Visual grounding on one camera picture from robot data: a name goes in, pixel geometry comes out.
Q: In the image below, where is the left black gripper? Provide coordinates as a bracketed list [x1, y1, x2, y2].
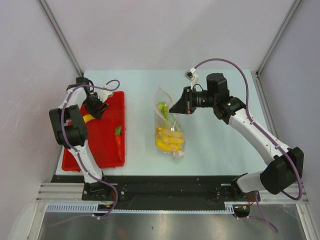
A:
[82, 92, 109, 120]

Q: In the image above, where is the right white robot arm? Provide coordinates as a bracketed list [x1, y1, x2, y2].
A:
[169, 70, 304, 201]

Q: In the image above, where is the yellow banana bunch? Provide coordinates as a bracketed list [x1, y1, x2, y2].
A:
[154, 126, 185, 152]

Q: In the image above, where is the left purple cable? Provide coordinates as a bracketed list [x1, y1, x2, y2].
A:
[58, 79, 121, 221]

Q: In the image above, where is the orange carrot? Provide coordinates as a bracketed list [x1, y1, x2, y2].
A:
[114, 125, 123, 162]

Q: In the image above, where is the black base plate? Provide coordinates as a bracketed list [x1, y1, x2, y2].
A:
[51, 175, 255, 211]

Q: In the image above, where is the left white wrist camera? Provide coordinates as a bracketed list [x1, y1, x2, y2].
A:
[95, 87, 114, 103]

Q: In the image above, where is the clear zip top bag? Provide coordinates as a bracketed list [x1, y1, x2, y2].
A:
[153, 88, 186, 160]

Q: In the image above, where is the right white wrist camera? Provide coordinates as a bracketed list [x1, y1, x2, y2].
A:
[184, 68, 199, 89]

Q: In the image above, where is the white slotted cable duct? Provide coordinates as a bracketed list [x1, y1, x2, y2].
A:
[46, 202, 235, 215]

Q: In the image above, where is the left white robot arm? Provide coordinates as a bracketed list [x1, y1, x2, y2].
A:
[49, 76, 113, 201]

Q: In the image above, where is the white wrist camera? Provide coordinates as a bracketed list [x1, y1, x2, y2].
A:
[184, 68, 199, 89]
[95, 87, 114, 103]

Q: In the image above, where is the green cucumber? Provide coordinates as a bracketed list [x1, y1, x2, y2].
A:
[157, 102, 169, 120]

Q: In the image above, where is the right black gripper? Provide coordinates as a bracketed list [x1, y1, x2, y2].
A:
[169, 86, 217, 115]

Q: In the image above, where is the green celery stalk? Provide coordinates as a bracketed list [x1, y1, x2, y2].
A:
[157, 101, 186, 158]

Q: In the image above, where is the small single yellow banana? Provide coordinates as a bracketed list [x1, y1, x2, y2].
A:
[82, 114, 95, 124]

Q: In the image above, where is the red plastic tray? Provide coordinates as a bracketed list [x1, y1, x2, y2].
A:
[61, 90, 126, 172]

